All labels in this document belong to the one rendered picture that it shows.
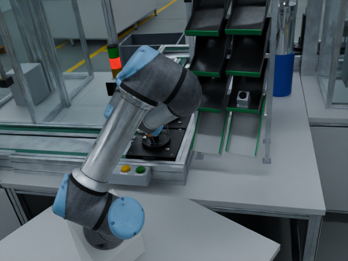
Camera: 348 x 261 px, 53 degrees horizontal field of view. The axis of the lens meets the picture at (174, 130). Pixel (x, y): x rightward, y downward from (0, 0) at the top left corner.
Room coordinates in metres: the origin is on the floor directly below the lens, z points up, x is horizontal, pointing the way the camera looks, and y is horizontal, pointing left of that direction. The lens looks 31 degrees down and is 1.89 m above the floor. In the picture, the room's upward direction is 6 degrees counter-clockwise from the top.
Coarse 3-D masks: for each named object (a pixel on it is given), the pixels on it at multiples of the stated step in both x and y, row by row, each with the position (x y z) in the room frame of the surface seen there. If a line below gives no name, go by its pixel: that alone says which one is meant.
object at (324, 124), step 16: (304, 80) 2.15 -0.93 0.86; (304, 96) 1.92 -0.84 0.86; (320, 96) 1.90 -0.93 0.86; (320, 112) 1.71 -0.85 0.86; (336, 112) 1.69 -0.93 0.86; (320, 128) 1.65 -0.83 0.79; (336, 128) 1.63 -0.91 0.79; (320, 144) 1.65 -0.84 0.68; (336, 144) 1.62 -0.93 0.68; (320, 160) 1.64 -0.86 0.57; (336, 160) 1.62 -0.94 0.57; (320, 176) 1.64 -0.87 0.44; (336, 176) 1.61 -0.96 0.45; (336, 192) 1.61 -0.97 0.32; (336, 208) 1.60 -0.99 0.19
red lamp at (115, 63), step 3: (111, 60) 1.57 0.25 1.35; (114, 60) 1.57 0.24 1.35; (117, 60) 1.57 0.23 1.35; (111, 63) 1.57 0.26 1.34; (114, 63) 1.57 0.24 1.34; (117, 63) 1.57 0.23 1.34; (120, 63) 1.58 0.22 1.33; (111, 66) 1.57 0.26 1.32; (114, 66) 1.57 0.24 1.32; (117, 66) 1.57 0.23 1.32; (120, 66) 1.58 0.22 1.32
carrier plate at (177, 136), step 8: (136, 136) 1.49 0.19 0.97; (176, 136) 1.45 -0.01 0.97; (136, 144) 1.42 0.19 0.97; (176, 144) 1.38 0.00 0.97; (128, 152) 1.36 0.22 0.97; (136, 152) 1.35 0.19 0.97; (144, 152) 1.34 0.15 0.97; (152, 152) 1.34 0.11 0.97; (160, 152) 1.33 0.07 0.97; (168, 152) 1.32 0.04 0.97; (176, 152) 1.31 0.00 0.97; (168, 160) 1.28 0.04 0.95
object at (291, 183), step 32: (288, 96) 1.95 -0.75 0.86; (288, 128) 1.58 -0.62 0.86; (192, 160) 1.39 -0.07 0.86; (224, 160) 1.36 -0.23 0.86; (256, 160) 1.33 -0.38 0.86; (288, 160) 1.30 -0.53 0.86; (128, 192) 1.20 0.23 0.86; (160, 192) 1.18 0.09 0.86; (192, 192) 1.16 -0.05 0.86; (224, 192) 1.13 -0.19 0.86; (256, 192) 1.11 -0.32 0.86; (288, 192) 1.09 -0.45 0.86; (320, 192) 1.07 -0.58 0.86
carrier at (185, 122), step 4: (188, 116) 1.64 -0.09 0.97; (176, 120) 1.61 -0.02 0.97; (180, 120) 1.61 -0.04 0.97; (184, 120) 1.60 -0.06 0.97; (188, 120) 1.60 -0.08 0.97; (168, 124) 1.58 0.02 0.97; (172, 124) 1.57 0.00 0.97; (176, 124) 1.57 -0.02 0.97; (180, 124) 1.56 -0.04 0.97; (184, 124) 1.56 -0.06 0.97; (164, 128) 1.55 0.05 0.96; (168, 128) 1.55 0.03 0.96; (172, 128) 1.54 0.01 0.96; (176, 128) 1.53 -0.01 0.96; (180, 128) 1.53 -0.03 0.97; (184, 128) 1.52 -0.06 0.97
